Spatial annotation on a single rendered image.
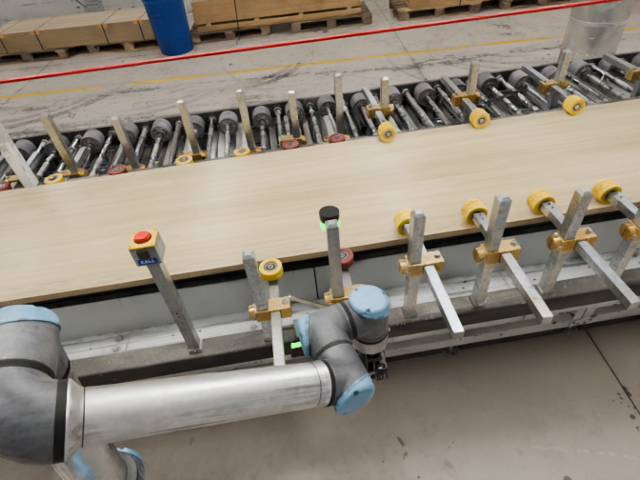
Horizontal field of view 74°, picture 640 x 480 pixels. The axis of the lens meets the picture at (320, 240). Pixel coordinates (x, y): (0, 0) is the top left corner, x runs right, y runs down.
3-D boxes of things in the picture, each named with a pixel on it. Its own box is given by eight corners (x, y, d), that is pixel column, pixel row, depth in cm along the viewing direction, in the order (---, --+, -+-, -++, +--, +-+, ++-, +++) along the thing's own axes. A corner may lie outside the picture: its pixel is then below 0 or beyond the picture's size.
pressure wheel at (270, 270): (290, 284, 155) (286, 262, 147) (276, 299, 150) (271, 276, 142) (273, 276, 158) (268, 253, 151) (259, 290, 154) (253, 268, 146)
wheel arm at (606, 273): (637, 308, 119) (643, 299, 117) (626, 310, 119) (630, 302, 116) (544, 202, 156) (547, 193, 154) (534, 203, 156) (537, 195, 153)
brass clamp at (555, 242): (593, 249, 138) (599, 237, 135) (553, 255, 138) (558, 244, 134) (582, 236, 143) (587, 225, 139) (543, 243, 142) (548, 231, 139)
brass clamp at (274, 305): (291, 318, 140) (290, 309, 137) (251, 325, 140) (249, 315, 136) (290, 304, 145) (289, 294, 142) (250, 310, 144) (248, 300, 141)
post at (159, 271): (202, 352, 147) (158, 261, 117) (189, 354, 147) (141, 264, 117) (203, 341, 151) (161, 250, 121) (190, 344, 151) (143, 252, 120)
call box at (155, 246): (163, 265, 117) (153, 245, 112) (137, 269, 117) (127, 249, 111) (167, 248, 122) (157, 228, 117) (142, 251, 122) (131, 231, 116)
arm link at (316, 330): (307, 350, 88) (361, 330, 91) (289, 310, 96) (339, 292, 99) (311, 374, 94) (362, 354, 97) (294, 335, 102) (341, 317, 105)
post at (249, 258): (278, 350, 154) (253, 255, 122) (269, 351, 154) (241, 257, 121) (278, 342, 156) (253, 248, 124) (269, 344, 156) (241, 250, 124)
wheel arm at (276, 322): (288, 389, 122) (286, 381, 119) (276, 390, 122) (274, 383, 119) (278, 278, 154) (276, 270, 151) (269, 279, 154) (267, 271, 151)
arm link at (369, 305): (339, 290, 98) (378, 275, 100) (342, 322, 106) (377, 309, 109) (356, 319, 91) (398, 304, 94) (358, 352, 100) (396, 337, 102)
